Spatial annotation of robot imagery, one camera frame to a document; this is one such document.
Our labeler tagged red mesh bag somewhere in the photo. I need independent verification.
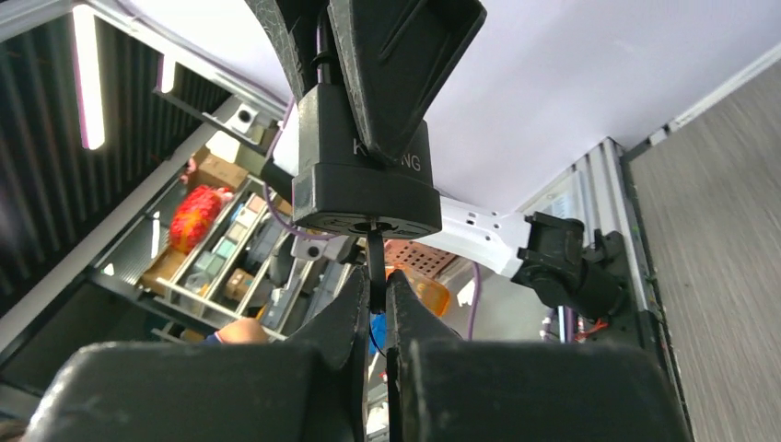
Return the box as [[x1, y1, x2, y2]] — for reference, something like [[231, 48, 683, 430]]
[[169, 185, 234, 254]]

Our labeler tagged metal storage shelf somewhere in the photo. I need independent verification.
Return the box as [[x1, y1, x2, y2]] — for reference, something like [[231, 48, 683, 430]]
[[91, 173, 319, 343]]

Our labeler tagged orange plastic basket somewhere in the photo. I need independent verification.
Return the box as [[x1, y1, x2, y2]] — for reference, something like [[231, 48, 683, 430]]
[[384, 239, 457, 278]]

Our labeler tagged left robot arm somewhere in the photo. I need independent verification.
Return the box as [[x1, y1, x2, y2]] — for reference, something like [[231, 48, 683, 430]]
[[250, 1, 625, 320]]

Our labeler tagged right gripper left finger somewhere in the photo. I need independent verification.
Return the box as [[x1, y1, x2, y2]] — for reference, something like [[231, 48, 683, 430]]
[[25, 269, 369, 441]]

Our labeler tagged black-headed key bunch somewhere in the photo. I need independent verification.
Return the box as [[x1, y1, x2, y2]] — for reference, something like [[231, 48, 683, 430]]
[[366, 220, 387, 314]]

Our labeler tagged orange drink bottle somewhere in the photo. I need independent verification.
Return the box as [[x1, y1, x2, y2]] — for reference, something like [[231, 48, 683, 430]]
[[385, 264, 450, 318]]

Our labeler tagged black padlock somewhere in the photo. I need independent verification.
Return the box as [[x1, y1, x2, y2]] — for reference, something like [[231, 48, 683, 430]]
[[292, 84, 442, 239]]

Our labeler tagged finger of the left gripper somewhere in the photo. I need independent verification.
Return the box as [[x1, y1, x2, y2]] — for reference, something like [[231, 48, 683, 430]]
[[245, 0, 329, 101], [328, 0, 486, 165]]

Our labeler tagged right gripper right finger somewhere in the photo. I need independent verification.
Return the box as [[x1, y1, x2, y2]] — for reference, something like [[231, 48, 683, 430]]
[[387, 271, 692, 441]]

